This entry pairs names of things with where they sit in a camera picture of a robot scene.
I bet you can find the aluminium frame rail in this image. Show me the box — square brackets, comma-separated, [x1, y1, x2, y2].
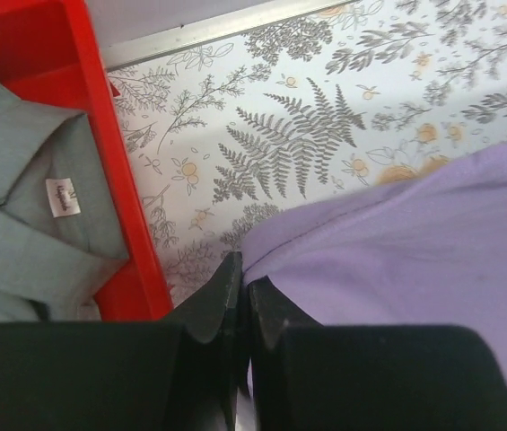
[101, 0, 342, 71]

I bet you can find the grey collared shirt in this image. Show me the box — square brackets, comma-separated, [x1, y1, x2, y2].
[0, 84, 128, 321]

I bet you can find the red plastic bin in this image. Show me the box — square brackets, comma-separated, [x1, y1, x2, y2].
[0, 1, 172, 321]

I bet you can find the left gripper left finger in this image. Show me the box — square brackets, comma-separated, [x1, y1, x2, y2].
[0, 252, 242, 430]

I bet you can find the purple t shirt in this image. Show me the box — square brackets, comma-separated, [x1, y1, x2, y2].
[242, 143, 507, 378]

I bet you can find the floral table mat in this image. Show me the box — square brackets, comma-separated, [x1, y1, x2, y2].
[109, 1, 507, 303]

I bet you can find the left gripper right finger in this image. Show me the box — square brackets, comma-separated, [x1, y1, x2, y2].
[248, 278, 507, 430]

